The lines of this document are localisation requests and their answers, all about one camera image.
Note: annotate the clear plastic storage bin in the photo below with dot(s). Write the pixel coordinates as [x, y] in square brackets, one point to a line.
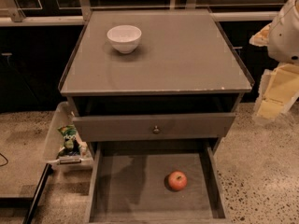
[62, 117]

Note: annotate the grey open middle drawer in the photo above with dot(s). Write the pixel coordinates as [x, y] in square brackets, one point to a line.
[129, 184]

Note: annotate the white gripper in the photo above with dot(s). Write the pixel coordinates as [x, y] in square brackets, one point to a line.
[285, 36]

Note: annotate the white ceramic bowl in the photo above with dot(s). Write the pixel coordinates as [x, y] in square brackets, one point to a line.
[124, 38]

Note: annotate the grey top drawer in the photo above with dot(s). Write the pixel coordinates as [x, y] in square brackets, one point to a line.
[139, 127]

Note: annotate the grey wooden drawer cabinet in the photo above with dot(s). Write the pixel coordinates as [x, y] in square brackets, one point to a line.
[182, 65]

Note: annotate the round metal drawer knob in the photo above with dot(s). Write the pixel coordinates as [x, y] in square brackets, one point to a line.
[156, 130]

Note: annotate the red apple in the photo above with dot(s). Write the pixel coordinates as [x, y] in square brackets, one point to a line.
[177, 181]

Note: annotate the metal railing frame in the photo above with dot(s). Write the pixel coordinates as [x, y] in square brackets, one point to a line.
[79, 11]

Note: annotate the black floor rail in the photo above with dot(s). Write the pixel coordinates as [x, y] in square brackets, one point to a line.
[38, 193]

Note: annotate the green snack bag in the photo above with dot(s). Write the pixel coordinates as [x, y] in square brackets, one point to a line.
[70, 145]

